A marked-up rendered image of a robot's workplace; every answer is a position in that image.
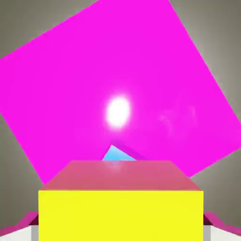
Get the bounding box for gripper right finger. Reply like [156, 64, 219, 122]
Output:
[203, 211, 241, 241]

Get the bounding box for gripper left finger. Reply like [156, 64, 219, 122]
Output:
[0, 211, 40, 241]

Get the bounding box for small yellow cube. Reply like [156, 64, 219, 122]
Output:
[38, 160, 204, 241]

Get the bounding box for small light blue cube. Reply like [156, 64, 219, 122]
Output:
[102, 144, 137, 161]

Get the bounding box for large magenta box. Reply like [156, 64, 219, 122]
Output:
[0, 0, 241, 185]

